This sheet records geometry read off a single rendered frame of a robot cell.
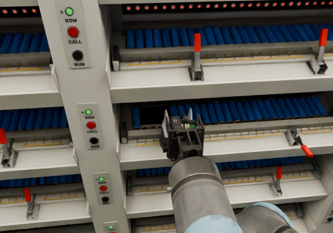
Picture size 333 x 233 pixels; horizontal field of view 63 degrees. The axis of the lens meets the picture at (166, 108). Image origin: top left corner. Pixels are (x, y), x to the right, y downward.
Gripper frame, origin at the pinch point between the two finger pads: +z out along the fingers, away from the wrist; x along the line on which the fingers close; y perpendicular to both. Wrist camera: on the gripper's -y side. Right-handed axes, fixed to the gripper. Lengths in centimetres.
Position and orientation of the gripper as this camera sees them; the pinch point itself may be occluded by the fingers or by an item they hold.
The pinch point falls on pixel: (176, 120)
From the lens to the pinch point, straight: 67.5
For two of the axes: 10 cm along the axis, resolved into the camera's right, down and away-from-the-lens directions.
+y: -0.1, -8.5, -5.3
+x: -9.9, 0.7, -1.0
